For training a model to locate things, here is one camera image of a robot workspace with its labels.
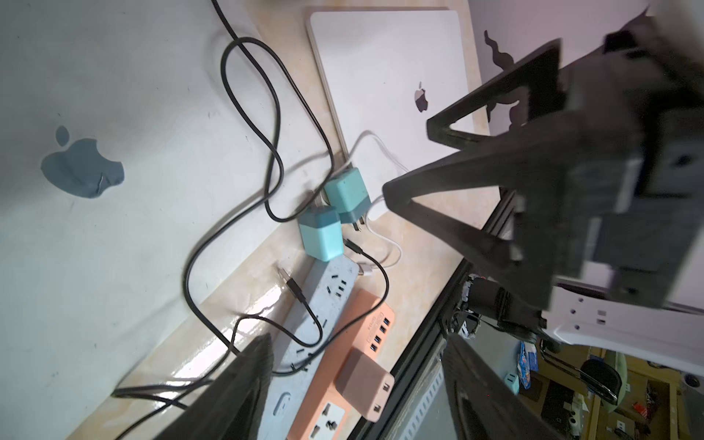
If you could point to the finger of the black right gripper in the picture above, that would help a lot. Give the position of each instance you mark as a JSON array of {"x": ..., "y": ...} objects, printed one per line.
[{"x": 439, "y": 197}]

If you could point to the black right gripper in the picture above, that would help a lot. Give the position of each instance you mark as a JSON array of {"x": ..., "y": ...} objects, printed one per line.
[{"x": 628, "y": 156}]

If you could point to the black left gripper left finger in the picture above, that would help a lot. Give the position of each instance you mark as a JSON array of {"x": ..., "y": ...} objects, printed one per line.
[{"x": 232, "y": 407}]

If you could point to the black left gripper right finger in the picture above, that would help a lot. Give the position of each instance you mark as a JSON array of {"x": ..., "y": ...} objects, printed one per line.
[{"x": 481, "y": 405}]

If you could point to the teal charger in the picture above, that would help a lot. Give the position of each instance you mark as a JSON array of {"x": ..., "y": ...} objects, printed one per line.
[
  {"x": 321, "y": 232},
  {"x": 348, "y": 199}
]

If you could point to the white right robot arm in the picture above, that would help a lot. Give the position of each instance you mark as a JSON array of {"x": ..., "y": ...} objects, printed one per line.
[{"x": 580, "y": 312}]

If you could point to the pink charger on orange strip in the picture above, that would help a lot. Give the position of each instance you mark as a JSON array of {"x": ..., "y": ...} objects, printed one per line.
[{"x": 365, "y": 385}]

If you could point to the right white laptop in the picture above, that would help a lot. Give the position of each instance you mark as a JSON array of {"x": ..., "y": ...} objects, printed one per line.
[{"x": 386, "y": 72}]

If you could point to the centre silver laptop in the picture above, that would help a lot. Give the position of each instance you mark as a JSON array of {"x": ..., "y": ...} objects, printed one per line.
[{"x": 130, "y": 130}]

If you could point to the orange power strip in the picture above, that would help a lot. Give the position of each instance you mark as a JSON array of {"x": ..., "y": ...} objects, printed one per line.
[{"x": 324, "y": 411}]

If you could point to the grey power strip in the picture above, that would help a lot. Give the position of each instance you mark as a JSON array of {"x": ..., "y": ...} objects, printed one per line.
[{"x": 326, "y": 290}]

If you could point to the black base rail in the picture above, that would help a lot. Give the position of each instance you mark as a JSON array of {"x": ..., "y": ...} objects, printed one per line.
[{"x": 419, "y": 407}]

